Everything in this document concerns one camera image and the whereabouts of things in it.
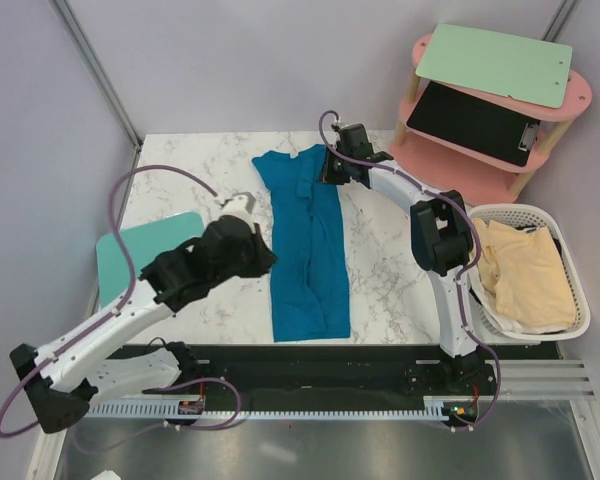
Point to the teal cutting board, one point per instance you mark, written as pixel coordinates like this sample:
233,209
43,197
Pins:
144,243

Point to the blue t shirt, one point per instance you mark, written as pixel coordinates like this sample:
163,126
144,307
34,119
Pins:
309,284

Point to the white cable duct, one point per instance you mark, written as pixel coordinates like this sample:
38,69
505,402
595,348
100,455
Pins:
185,408

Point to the white laundry basket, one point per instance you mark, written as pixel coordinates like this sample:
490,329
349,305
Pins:
527,217

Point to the aluminium frame post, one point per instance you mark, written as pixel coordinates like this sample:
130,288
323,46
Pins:
87,53
558,21

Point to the green board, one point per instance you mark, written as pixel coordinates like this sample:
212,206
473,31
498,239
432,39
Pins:
512,66

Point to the black clipboard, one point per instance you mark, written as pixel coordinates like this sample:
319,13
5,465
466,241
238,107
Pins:
478,125

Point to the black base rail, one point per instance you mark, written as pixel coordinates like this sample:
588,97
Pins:
339,377

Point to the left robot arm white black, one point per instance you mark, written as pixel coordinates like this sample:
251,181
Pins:
65,378

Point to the white paper scrap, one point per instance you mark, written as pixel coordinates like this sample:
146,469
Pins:
107,475

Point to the beige t shirt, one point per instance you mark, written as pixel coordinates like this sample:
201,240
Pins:
523,276

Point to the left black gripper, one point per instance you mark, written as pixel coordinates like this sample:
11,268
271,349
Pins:
265,257

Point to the aluminium frame post left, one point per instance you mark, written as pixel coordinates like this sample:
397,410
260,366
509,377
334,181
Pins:
87,53

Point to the pink three tier shelf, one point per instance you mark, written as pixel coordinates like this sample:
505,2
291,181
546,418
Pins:
479,178

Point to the aluminium frame post right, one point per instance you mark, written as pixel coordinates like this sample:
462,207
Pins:
558,21

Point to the aluminium extrusion rail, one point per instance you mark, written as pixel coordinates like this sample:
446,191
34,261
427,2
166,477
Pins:
545,380

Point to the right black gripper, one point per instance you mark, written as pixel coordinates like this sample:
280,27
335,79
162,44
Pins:
327,176

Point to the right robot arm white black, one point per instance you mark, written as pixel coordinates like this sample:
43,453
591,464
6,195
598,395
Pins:
442,235

